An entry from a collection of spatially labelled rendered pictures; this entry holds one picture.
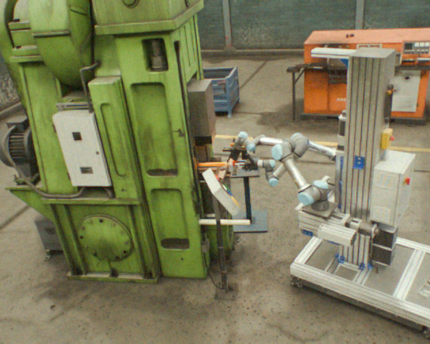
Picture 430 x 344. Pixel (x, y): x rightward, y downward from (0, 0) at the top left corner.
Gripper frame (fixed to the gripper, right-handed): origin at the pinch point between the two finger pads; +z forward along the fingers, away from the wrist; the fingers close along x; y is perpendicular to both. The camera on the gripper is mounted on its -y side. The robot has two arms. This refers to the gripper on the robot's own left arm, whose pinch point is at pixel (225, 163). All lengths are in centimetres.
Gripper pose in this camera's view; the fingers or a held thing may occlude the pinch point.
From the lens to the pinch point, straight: 392.8
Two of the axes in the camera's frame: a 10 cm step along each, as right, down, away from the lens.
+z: -3.9, 7.6, 5.2
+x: 1.7, -4.9, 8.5
